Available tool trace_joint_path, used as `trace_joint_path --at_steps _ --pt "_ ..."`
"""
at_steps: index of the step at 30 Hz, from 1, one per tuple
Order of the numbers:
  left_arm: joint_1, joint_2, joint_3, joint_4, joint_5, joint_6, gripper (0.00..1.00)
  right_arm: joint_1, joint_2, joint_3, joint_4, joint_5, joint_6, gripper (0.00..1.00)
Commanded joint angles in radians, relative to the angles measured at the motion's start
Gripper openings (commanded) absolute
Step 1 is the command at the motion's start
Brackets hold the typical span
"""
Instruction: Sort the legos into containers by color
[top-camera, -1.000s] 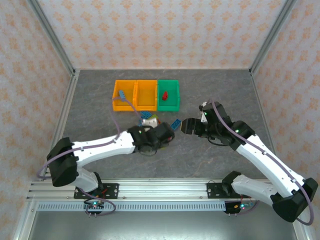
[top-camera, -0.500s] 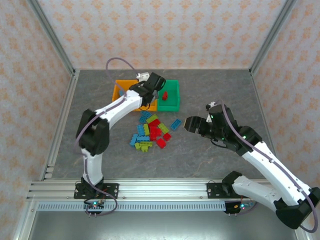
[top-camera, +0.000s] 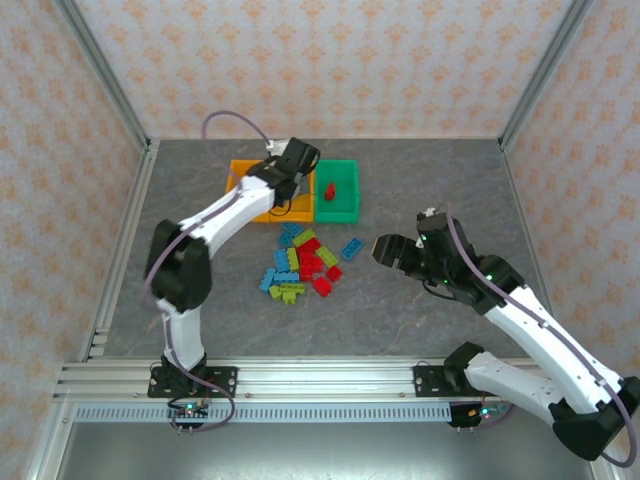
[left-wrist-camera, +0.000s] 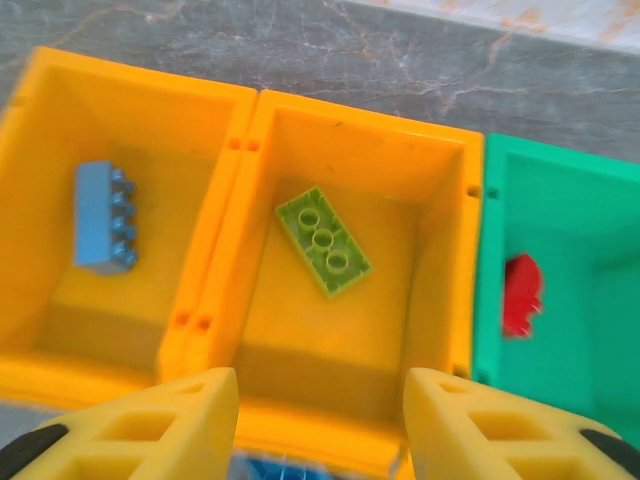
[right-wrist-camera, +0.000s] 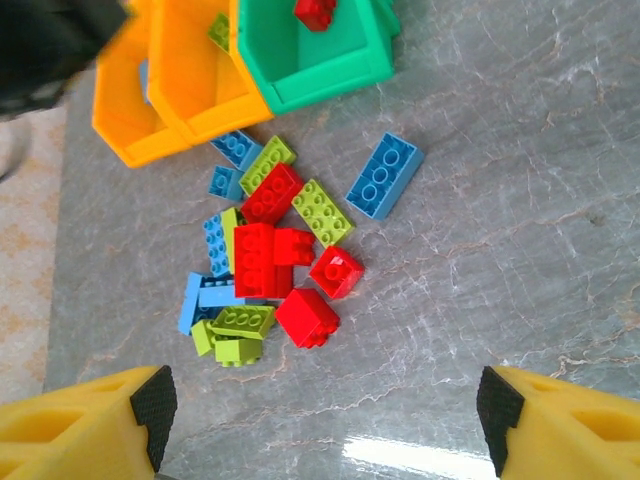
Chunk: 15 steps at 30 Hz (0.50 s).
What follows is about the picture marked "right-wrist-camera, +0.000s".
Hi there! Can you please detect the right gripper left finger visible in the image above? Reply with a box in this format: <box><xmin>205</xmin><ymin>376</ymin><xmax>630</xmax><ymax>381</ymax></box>
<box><xmin>0</xmin><ymin>364</ymin><xmax>179</xmax><ymax>480</ymax></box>

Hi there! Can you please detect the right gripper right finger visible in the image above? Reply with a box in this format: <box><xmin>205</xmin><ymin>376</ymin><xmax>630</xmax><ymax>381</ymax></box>
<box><xmin>475</xmin><ymin>364</ymin><xmax>640</xmax><ymax>480</ymax></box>

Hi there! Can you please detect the lime green lego brick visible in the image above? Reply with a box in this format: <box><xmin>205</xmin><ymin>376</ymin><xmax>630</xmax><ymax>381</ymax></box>
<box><xmin>214</xmin><ymin>337</ymin><xmax>264</xmax><ymax>369</ymax></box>
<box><xmin>207</xmin><ymin>12</ymin><xmax>234</xmax><ymax>54</ymax></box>
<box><xmin>190</xmin><ymin>319</ymin><xmax>219</xmax><ymax>358</ymax></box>
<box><xmin>238</xmin><ymin>134</ymin><xmax>298</xmax><ymax>197</ymax></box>
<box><xmin>291</xmin><ymin>178</ymin><xmax>357</xmax><ymax>247</ymax></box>
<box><xmin>209</xmin><ymin>304</ymin><xmax>277</xmax><ymax>340</ymax></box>
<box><xmin>220</xmin><ymin>207</ymin><xmax>249</xmax><ymax>275</ymax></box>

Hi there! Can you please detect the blue lego brick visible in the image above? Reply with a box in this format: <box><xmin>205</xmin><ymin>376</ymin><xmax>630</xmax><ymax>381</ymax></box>
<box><xmin>209</xmin><ymin>129</ymin><xmax>264</xmax><ymax>171</ymax></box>
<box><xmin>344</xmin><ymin>131</ymin><xmax>426</xmax><ymax>222</ymax></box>
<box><xmin>202</xmin><ymin>213</ymin><xmax>232</xmax><ymax>278</ymax></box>
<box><xmin>178</xmin><ymin>272</ymin><xmax>216</xmax><ymax>337</ymax></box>
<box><xmin>198</xmin><ymin>279</ymin><xmax>269</xmax><ymax>309</ymax></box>
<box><xmin>208</xmin><ymin>164</ymin><xmax>246</xmax><ymax>202</ymax></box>

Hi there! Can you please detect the red lego brick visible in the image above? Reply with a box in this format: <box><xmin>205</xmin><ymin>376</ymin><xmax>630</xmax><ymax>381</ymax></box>
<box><xmin>240</xmin><ymin>162</ymin><xmax>305</xmax><ymax>226</ymax></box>
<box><xmin>274</xmin><ymin>288</ymin><xmax>342</xmax><ymax>350</ymax></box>
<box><xmin>309</xmin><ymin>245</ymin><xmax>366</xmax><ymax>300</ymax></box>
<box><xmin>233</xmin><ymin>222</ymin><xmax>276</xmax><ymax>300</ymax></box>
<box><xmin>292</xmin><ymin>0</ymin><xmax>339</xmax><ymax>33</ymax></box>
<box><xmin>272</xmin><ymin>227</ymin><xmax>317</xmax><ymax>268</ymax></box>

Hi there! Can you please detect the orange plastic bin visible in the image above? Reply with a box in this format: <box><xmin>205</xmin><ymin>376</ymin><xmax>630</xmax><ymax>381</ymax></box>
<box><xmin>92</xmin><ymin>0</ymin><xmax>191</xmax><ymax>169</ymax></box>
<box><xmin>147</xmin><ymin>0</ymin><xmax>275</xmax><ymax>147</ymax></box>

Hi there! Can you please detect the green plastic bin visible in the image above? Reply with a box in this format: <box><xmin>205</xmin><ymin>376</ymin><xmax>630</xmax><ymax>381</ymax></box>
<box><xmin>228</xmin><ymin>0</ymin><xmax>401</xmax><ymax>117</ymax></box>

